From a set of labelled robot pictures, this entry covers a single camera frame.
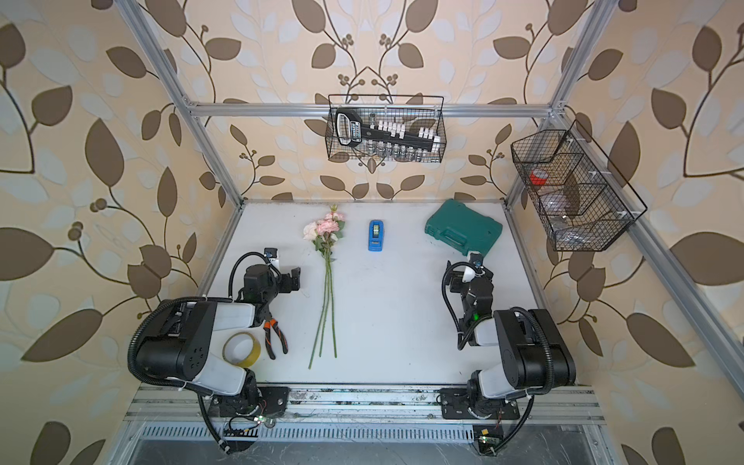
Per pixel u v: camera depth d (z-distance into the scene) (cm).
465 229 105
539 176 81
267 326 87
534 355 44
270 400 75
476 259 77
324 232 102
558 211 75
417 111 91
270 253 84
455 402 73
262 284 75
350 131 87
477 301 68
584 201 73
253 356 80
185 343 45
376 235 105
